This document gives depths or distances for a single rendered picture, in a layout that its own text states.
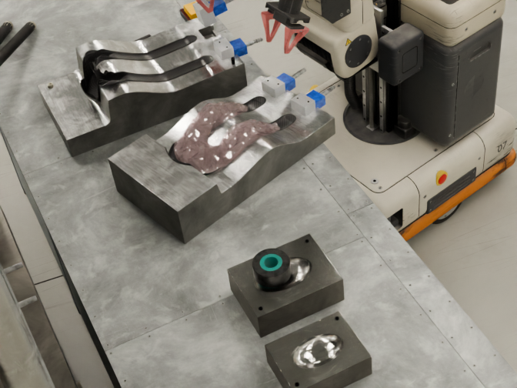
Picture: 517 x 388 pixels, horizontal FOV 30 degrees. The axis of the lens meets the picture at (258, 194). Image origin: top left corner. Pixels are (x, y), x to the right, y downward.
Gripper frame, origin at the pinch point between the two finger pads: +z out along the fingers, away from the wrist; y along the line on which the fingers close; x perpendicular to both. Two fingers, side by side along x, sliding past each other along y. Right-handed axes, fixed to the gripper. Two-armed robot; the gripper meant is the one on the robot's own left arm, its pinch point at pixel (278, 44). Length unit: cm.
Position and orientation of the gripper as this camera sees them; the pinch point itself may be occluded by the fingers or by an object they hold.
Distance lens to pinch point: 241.3
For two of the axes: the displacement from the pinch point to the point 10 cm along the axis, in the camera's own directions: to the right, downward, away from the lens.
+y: 6.3, 5.0, -5.9
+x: 7.3, -1.3, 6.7
